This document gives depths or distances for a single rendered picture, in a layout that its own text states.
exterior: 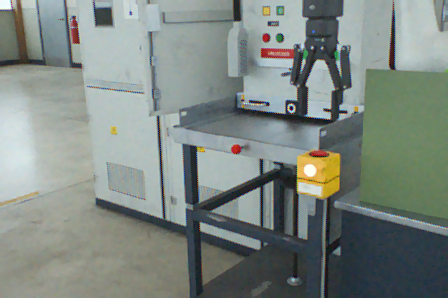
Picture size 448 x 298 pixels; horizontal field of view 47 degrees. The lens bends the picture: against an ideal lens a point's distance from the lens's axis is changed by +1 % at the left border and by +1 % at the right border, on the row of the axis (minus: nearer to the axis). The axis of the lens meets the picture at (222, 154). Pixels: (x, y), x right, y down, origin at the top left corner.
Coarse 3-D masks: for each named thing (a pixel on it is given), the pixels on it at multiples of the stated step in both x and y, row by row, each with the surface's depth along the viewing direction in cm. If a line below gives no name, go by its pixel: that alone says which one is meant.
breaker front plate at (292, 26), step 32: (256, 0) 190; (288, 0) 182; (352, 0) 167; (256, 32) 193; (288, 32) 185; (352, 32) 170; (352, 64) 172; (288, 96) 191; (320, 96) 182; (352, 96) 175
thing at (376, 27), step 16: (368, 0) 166; (384, 0) 175; (368, 16) 168; (384, 16) 177; (368, 32) 170; (384, 32) 180; (368, 48) 172; (384, 48) 182; (368, 64) 174; (384, 64) 184
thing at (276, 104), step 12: (240, 96) 204; (252, 96) 200; (264, 96) 196; (276, 96) 194; (252, 108) 201; (264, 108) 198; (276, 108) 194; (312, 108) 184; (324, 108) 181; (360, 108) 173; (336, 120) 179
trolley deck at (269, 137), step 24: (240, 120) 192; (264, 120) 191; (288, 120) 190; (312, 120) 189; (192, 144) 181; (216, 144) 173; (240, 144) 167; (264, 144) 161; (288, 144) 158; (312, 144) 157; (336, 144) 156; (360, 144) 163
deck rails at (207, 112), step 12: (180, 108) 181; (192, 108) 186; (204, 108) 191; (216, 108) 197; (228, 108) 203; (240, 108) 209; (180, 120) 182; (192, 120) 187; (204, 120) 192; (216, 120) 193; (348, 120) 161; (360, 120) 168; (336, 132) 156; (348, 132) 162; (360, 132) 168; (324, 144) 151
